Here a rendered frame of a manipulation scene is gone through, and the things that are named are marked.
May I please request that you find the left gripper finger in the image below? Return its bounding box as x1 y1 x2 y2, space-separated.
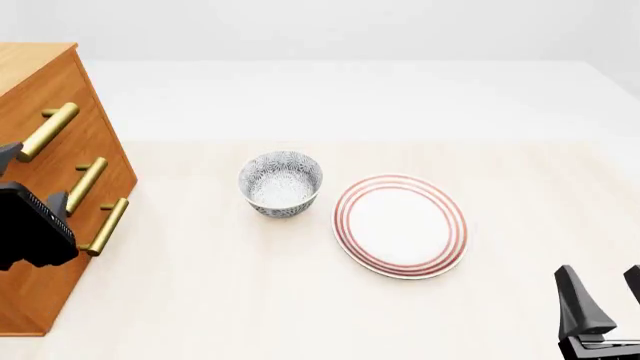
47 190 70 221
0 141 25 177

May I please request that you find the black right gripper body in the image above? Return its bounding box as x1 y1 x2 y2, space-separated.
557 330 640 360

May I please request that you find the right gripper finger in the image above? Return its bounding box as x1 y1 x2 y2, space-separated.
553 264 618 341
623 264 640 306

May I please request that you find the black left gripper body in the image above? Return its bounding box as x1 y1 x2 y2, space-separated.
0 180 81 272

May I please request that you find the small wooden drawer front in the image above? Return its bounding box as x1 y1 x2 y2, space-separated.
14 138 139 336

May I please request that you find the medium wooden drawer front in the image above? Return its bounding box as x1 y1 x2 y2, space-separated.
0 91 121 301

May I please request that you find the large wooden drawer front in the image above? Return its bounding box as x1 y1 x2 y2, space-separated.
0 48 100 189

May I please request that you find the wooden cabinet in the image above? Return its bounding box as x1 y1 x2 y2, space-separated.
0 42 139 337

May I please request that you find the white plate with red rings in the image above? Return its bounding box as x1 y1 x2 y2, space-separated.
332 173 470 281

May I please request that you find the blue patterned bowl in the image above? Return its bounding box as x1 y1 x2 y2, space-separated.
237 150 324 219

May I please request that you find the medium brass drawer handle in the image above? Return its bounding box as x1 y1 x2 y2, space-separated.
64 156 110 217

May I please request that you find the long brass drawer handle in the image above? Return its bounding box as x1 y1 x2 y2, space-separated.
16 101 81 164

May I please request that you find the short brass drawer handle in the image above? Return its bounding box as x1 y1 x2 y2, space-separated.
77 197 130 258

